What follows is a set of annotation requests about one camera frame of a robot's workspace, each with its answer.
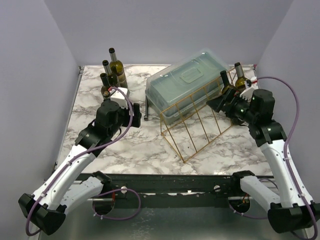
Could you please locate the gold wire wine rack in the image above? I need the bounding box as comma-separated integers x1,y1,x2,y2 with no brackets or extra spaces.
159,75,233,164

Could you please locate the green wine bottle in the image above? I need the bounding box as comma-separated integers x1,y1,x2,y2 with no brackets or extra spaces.
100,73,118,95
102,60,120,87
234,62,248,93
108,47,128,89
220,70,237,95

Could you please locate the dark metal bar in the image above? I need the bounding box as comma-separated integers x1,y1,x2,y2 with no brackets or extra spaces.
143,96,149,121

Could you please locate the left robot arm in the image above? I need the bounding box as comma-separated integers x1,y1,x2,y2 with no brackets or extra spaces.
18,99,142,237

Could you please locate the clear plastic storage box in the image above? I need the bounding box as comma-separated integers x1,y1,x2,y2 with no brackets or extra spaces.
145,49,230,124

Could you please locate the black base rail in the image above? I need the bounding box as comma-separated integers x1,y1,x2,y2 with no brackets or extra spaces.
74,172,253,210

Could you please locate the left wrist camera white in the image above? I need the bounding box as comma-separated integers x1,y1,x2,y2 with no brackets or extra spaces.
108,87,130,109

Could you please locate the clear square glass bottle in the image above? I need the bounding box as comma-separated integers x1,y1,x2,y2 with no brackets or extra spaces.
102,90,113,101

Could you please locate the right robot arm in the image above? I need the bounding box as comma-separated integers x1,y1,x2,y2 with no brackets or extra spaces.
206,88,320,233

